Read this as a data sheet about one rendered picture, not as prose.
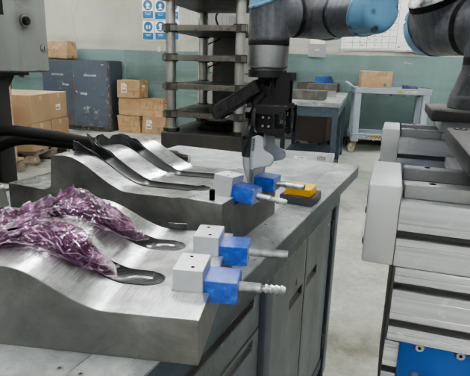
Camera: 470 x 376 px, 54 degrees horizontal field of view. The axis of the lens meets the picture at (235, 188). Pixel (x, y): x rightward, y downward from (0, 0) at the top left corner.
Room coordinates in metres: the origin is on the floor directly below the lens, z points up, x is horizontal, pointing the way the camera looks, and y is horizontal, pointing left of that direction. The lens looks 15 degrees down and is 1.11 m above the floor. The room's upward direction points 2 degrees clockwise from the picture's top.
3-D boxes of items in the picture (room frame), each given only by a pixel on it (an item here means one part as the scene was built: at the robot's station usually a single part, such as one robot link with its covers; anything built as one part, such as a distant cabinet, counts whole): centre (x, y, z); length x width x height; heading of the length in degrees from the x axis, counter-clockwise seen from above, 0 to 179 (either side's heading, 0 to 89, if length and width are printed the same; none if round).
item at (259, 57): (0.89, -0.06, 1.12); 0.08 x 0.08 x 0.05
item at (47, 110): (5.35, 2.70, 0.37); 1.20 x 0.82 x 0.74; 83
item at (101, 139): (0.93, 0.18, 0.92); 0.35 x 0.16 x 0.09; 65
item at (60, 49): (7.82, 2.89, 1.26); 0.42 x 0.33 x 0.29; 75
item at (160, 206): (0.95, 0.19, 0.87); 0.50 x 0.26 x 0.14; 65
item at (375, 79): (6.50, -1.87, 0.94); 0.41 x 0.33 x 0.29; 82
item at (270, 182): (0.88, -0.07, 0.89); 0.13 x 0.05 x 0.05; 65
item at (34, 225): (0.59, 0.26, 0.90); 0.26 x 0.18 x 0.08; 83
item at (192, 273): (0.51, 0.00, 0.86); 0.13 x 0.05 x 0.05; 83
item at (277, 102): (0.88, -0.06, 1.04); 0.09 x 0.08 x 0.12; 66
